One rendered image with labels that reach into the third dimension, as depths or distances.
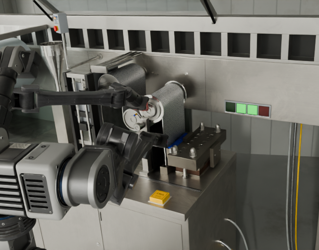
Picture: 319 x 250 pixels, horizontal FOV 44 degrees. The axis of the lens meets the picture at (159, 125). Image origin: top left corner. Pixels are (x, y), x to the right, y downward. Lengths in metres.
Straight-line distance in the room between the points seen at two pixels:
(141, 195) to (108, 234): 0.36
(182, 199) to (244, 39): 0.87
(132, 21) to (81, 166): 1.48
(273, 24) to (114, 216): 1.22
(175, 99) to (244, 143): 2.22
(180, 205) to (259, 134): 2.44
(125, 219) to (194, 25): 1.06
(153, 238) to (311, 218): 1.69
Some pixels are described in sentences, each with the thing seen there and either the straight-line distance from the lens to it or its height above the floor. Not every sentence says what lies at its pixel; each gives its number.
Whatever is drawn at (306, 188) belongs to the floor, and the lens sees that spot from 3.76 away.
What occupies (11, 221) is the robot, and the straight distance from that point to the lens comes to 1.11.
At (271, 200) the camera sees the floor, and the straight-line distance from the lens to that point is 3.55.
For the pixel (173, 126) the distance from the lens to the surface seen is 2.11.
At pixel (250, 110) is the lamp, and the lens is 2.13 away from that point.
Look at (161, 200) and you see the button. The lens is 1.85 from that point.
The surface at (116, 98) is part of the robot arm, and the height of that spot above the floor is 1.39.
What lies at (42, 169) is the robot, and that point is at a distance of 0.95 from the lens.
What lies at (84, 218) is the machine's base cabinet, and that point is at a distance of 2.26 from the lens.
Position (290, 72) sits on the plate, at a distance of 2.02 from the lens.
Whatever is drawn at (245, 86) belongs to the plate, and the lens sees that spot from 2.11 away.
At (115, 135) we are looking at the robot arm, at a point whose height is 1.50.
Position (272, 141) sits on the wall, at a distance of 4.21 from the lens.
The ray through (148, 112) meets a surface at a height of 1.24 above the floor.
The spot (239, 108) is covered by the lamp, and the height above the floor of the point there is 1.18.
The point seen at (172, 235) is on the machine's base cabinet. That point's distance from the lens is 1.94.
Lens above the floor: 1.94
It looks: 23 degrees down
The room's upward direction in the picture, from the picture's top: 4 degrees counter-clockwise
